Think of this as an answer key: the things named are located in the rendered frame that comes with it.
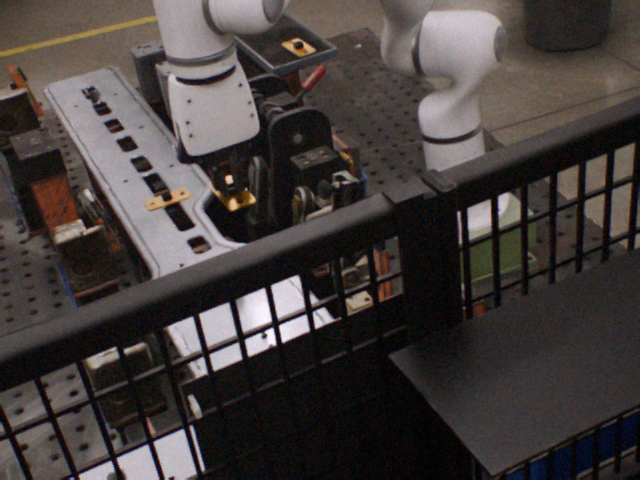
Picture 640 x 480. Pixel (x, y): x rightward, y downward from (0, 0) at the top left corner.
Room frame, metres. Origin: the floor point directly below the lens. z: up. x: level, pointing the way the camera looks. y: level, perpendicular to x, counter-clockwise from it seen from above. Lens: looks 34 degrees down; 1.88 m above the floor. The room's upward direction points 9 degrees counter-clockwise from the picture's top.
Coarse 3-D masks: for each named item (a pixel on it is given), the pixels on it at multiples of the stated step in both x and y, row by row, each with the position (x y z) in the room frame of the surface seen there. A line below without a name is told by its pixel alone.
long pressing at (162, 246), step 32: (64, 96) 2.04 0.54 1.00; (128, 96) 1.99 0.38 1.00; (64, 128) 1.88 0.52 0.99; (96, 128) 1.85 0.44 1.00; (128, 128) 1.82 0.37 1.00; (160, 128) 1.79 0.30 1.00; (96, 160) 1.70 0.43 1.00; (128, 160) 1.68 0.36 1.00; (160, 160) 1.66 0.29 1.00; (128, 192) 1.55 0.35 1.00; (192, 192) 1.51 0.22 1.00; (128, 224) 1.44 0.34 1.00; (160, 224) 1.42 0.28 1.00; (160, 256) 1.32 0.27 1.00; (192, 256) 1.30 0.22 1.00; (288, 288) 1.17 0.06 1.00; (192, 320) 1.13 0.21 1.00; (224, 320) 1.12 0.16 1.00; (256, 320) 1.10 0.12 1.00; (320, 320) 1.08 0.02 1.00; (224, 352) 1.04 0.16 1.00
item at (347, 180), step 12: (324, 180) 1.11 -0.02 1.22; (336, 180) 1.13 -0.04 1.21; (348, 180) 1.11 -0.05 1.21; (360, 180) 1.13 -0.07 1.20; (324, 192) 1.10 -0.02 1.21; (336, 192) 1.11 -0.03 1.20; (348, 192) 1.10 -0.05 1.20; (336, 204) 1.13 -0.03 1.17; (348, 204) 1.10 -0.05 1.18; (348, 264) 1.10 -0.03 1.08
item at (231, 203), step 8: (232, 184) 1.07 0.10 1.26; (216, 192) 1.07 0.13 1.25; (232, 192) 1.06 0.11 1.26; (240, 192) 1.06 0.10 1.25; (248, 192) 1.06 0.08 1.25; (224, 200) 1.05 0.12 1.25; (232, 200) 1.04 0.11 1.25; (240, 200) 1.04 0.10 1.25; (248, 200) 1.04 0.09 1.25; (232, 208) 1.02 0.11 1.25; (240, 208) 1.03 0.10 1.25
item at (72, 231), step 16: (80, 224) 1.39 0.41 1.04; (64, 240) 1.35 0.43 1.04; (80, 240) 1.36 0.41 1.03; (96, 240) 1.36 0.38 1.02; (64, 256) 1.34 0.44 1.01; (80, 256) 1.35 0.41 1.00; (96, 256) 1.36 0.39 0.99; (112, 256) 1.37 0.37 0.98; (64, 272) 1.35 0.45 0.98; (80, 272) 1.35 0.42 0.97; (96, 272) 1.36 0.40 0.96; (112, 272) 1.37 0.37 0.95; (80, 288) 1.35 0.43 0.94; (96, 288) 1.35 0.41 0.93; (112, 288) 1.37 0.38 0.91
